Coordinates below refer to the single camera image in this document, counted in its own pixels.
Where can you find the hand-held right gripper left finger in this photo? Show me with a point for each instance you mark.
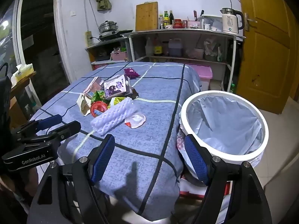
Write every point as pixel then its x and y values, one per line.
pixel 104 158

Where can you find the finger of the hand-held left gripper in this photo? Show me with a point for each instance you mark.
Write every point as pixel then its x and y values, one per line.
pixel 67 129
pixel 50 121

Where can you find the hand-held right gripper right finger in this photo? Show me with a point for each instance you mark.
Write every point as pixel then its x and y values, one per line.
pixel 196 161

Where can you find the beige paper wrapper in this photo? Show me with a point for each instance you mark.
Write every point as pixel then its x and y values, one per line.
pixel 83 102

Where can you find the red round cup lid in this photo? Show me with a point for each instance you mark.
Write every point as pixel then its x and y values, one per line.
pixel 99 108

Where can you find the white foam fruit net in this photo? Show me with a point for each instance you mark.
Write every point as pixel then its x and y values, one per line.
pixel 114 117

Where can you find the green snack packet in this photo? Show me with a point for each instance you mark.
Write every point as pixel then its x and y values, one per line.
pixel 99 95

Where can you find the white foil lid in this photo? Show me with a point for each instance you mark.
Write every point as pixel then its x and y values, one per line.
pixel 135 120

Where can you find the pink drink carton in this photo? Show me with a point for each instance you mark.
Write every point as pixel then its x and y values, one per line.
pixel 93 85

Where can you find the yellow-green snack packet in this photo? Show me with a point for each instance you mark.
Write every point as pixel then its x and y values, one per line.
pixel 115 101

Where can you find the purple drink carton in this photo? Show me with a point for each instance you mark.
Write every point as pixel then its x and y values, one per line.
pixel 115 86

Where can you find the brown snack wrapper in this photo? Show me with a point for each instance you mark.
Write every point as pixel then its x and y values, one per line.
pixel 134 94

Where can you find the white round bin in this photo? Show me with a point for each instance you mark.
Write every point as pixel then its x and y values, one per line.
pixel 222 94

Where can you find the purple snack packet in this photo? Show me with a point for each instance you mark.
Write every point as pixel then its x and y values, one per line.
pixel 131 72

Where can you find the red stool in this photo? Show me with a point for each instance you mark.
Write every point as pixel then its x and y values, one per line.
pixel 189 190

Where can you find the wooden side table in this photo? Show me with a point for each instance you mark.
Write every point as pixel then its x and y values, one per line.
pixel 16 91

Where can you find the white plastic bin liner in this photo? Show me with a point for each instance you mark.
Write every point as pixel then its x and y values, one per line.
pixel 224 121

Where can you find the blue checked blanket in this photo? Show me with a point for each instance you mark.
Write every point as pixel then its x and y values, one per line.
pixel 149 133

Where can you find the yellow tissue pack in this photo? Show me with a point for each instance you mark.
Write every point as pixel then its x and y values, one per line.
pixel 22 71

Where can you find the green plastic bottle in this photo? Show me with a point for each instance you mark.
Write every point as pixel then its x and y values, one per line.
pixel 231 87

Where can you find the dark glass door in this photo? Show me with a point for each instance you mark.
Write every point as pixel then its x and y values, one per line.
pixel 39 39

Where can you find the pink lidded storage box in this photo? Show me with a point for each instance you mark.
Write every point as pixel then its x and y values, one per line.
pixel 203 73

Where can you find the pink plastic basket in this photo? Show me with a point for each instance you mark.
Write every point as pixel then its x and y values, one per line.
pixel 119 56

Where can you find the yellow power strip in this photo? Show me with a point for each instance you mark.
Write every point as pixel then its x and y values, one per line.
pixel 88 38

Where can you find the low white shelf unit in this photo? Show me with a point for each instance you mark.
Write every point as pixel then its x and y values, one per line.
pixel 102 44

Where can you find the black induction cooker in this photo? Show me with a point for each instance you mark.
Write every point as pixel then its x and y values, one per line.
pixel 112 36

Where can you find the pink tub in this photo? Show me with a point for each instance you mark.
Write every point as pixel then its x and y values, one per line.
pixel 198 53

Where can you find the steel pot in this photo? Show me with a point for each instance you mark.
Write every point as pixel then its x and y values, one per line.
pixel 107 26

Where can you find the white plastic bags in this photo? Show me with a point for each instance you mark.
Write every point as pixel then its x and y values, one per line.
pixel 211 49

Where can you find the white plastic bottle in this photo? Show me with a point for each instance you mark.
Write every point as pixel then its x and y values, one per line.
pixel 148 47

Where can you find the dark liquid jug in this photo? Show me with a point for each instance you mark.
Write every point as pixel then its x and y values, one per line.
pixel 175 47

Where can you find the yellow label sauce bottle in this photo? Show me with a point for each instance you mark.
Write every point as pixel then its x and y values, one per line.
pixel 158 49

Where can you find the wooden door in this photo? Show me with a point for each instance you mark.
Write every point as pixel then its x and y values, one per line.
pixel 264 51

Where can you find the tall white shelf unit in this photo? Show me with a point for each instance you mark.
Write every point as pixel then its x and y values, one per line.
pixel 177 31

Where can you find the pink utensil box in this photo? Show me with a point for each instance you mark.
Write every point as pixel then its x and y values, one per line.
pixel 194 23

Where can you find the wooden cutting board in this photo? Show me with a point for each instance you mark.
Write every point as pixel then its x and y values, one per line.
pixel 146 16

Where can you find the red jar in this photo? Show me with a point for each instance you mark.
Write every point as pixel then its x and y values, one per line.
pixel 178 23

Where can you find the white plastic container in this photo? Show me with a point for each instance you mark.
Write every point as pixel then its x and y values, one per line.
pixel 211 19

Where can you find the clear small bottle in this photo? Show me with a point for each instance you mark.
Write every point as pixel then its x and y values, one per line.
pixel 161 21

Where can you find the white electric kettle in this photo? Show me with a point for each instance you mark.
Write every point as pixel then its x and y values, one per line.
pixel 230 21

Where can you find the dark glass bottle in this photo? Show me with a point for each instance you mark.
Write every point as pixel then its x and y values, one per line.
pixel 171 18

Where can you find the green label bottle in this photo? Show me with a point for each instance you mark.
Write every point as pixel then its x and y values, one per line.
pixel 166 18

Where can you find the white wall switch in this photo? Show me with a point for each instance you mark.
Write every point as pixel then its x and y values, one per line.
pixel 73 12

